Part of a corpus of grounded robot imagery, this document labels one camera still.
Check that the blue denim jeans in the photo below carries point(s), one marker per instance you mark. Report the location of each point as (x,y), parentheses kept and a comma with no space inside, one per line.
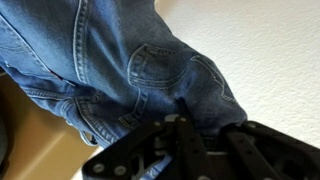
(110,56)

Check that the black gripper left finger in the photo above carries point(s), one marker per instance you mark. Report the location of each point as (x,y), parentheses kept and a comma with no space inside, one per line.
(140,148)

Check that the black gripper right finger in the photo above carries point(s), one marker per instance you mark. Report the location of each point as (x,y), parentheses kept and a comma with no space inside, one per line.
(266,150)

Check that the tan leather sofa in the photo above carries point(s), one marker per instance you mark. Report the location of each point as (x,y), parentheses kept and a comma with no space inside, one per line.
(36,143)

